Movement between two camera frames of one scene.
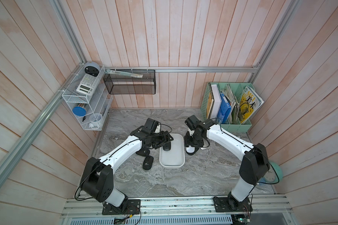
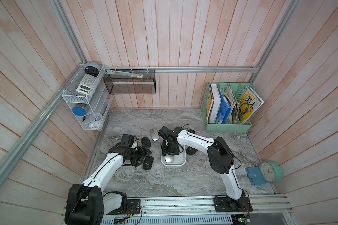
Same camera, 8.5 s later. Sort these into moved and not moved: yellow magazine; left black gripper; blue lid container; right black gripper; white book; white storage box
Moved: left black gripper; right black gripper
Not moved: blue lid container; white book; white storage box; yellow magazine
